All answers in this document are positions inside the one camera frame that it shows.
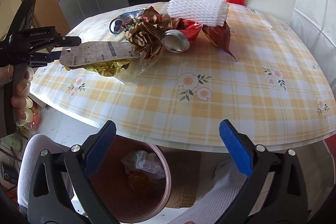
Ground brown printed paper card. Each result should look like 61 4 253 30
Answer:
59 42 140 67

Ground gold foil wrapper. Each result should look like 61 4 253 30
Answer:
64 59 131 77

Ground crushed blue soda can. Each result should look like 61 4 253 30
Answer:
109 9 144 35

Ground clear plastic tray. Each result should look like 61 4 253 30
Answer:
113 53 160 85

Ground gold brown wrapper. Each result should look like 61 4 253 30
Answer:
123 6 181 60

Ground crushed red soda can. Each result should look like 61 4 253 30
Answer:
162 19 202 53

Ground dark red foil wrapper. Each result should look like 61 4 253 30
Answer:
202 22 237 61

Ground white foam net sleeve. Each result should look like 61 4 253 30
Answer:
167 0 229 27

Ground white green plastic bag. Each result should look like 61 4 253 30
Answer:
121 150 165 180

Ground pink round trash bin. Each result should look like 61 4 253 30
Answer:
89 136 171 223

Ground grey kitchen cabinets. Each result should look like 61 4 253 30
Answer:
58 0 129 29

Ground person's left hand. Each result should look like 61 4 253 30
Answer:
1 65 34 126

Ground person's left leg white trousers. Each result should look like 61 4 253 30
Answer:
17 134 74 209

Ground flattened cardboard on floor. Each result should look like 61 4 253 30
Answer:
160 147 201 209

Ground yellow plaid floral tablecloth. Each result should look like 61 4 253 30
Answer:
30 5 335 152

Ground white quilted cover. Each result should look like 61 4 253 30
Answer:
290 0 335 82

